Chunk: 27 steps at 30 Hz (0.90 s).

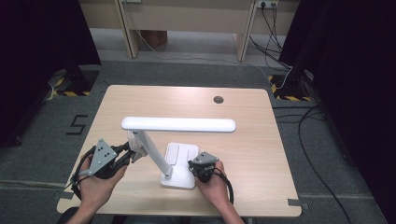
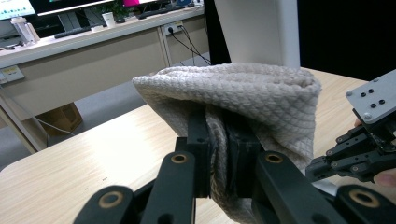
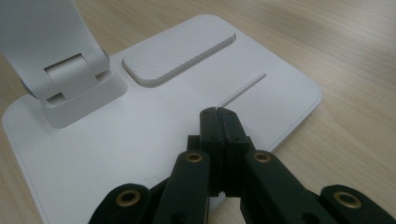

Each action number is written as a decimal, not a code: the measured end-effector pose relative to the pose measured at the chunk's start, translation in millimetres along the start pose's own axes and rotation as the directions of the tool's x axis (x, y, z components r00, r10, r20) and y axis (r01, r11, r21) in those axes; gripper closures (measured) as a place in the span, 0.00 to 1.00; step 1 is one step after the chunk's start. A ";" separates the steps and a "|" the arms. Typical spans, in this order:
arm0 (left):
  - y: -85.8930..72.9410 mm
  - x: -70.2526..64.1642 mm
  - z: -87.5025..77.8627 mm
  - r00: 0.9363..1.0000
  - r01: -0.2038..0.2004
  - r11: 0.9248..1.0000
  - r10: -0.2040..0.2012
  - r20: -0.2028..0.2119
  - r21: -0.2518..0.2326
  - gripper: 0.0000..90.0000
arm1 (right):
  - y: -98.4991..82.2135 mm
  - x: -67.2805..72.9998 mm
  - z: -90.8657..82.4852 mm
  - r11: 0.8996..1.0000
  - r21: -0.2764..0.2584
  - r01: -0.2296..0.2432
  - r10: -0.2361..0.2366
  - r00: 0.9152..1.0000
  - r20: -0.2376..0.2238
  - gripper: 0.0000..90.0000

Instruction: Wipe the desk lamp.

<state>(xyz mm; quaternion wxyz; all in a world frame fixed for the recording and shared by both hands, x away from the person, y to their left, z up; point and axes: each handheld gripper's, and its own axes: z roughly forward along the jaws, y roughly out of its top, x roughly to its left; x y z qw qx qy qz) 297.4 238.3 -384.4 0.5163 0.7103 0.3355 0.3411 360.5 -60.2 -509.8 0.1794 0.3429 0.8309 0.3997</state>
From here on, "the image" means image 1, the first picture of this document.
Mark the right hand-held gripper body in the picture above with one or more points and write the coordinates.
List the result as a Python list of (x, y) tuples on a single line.
[(204, 159)]

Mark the person's right hand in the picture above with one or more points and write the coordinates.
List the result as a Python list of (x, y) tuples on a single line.
[(214, 191)]

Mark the black stand base striped tape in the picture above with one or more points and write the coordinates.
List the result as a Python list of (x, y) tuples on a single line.
[(77, 81), (289, 87)]

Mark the white desk lamp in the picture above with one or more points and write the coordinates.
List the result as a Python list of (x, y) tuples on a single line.
[(177, 124)]

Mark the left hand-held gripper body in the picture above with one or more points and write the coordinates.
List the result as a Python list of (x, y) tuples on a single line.
[(101, 155)]

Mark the white wall socket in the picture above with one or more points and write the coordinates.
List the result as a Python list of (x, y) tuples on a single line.
[(267, 3)]

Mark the person's left hand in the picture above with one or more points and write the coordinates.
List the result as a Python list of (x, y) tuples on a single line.
[(96, 189)]

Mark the brown cardboard box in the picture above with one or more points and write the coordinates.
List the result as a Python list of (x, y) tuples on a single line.
[(154, 39)]

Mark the beige wooden desk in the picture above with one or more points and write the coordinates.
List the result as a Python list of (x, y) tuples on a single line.
[(186, 18)]

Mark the grey tape strip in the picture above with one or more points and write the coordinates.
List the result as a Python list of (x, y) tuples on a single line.
[(297, 203)]

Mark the person's legs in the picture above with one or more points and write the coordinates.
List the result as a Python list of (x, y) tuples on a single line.
[(171, 221)]

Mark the black curtain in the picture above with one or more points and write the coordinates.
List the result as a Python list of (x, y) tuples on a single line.
[(358, 93), (31, 62)]

